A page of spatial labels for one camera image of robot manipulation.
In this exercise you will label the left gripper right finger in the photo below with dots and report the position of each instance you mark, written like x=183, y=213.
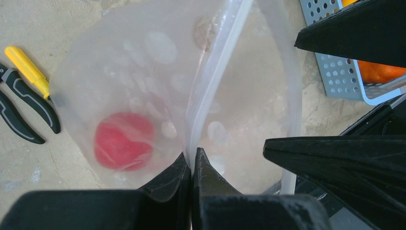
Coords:
x=217, y=205

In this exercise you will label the clear zip top bag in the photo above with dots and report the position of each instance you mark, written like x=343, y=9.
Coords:
x=222, y=75

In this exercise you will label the red apple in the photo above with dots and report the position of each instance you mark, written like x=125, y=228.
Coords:
x=123, y=141

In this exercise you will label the yellow handled screwdriver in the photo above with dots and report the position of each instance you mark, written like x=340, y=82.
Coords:
x=32, y=73

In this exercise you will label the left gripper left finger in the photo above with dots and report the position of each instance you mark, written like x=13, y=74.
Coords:
x=160, y=204

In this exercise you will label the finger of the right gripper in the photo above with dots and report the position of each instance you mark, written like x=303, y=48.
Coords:
x=324, y=36
x=367, y=174

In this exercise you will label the orange mini pumpkin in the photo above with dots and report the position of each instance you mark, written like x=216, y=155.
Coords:
x=380, y=71

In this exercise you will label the light blue plastic basket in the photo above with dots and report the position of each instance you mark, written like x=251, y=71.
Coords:
x=341, y=76

